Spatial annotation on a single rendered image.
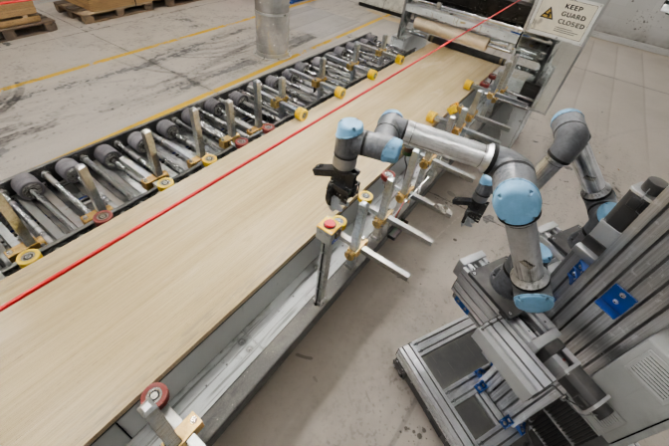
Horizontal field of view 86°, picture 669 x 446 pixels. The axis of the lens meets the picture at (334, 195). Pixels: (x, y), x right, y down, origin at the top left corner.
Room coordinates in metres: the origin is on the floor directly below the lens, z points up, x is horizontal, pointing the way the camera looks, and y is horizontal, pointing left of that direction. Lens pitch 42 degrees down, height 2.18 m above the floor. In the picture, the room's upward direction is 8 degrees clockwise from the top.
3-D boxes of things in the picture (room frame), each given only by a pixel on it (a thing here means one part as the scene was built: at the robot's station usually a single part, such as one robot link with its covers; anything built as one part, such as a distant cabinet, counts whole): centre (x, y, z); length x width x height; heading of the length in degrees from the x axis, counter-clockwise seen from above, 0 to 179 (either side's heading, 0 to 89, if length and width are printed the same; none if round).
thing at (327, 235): (0.89, 0.00, 1.18); 0.07 x 0.07 x 0.08; 59
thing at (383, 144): (0.89, -0.12, 1.60); 0.11 x 0.11 x 0.08; 78
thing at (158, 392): (0.36, 0.47, 0.85); 0.08 x 0.08 x 0.11
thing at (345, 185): (0.89, -0.02, 1.44); 0.09 x 0.08 x 0.12; 59
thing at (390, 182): (1.33, -0.26, 0.89); 0.03 x 0.03 x 0.48; 59
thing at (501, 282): (0.88, -0.73, 1.09); 0.15 x 0.15 x 0.10
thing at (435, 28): (3.85, -1.12, 1.05); 1.43 x 0.12 x 0.12; 59
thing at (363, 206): (1.12, -0.13, 0.91); 0.03 x 0.03 x 0.48; 59
